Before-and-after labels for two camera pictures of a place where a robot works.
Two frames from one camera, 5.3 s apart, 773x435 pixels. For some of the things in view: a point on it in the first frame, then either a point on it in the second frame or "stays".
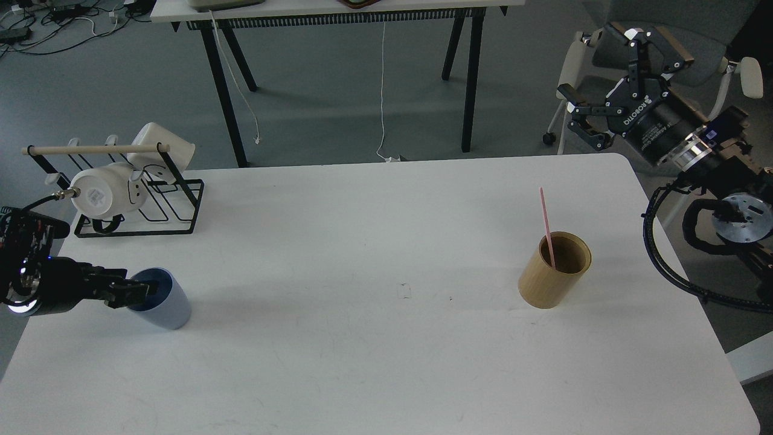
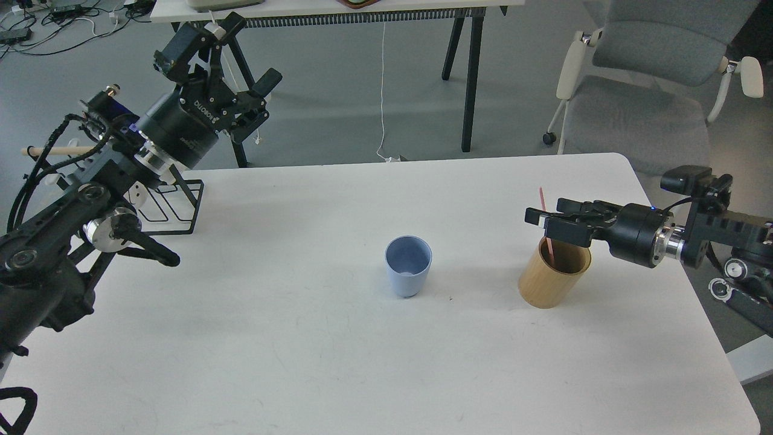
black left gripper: (56, 285) -> (183, 125)
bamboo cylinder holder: (542, 287) stays
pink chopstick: (547, 228) stays
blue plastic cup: (171, 307) -> (407, 258)
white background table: (458, 14) stays
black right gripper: (667, 130) -> (629, 229)
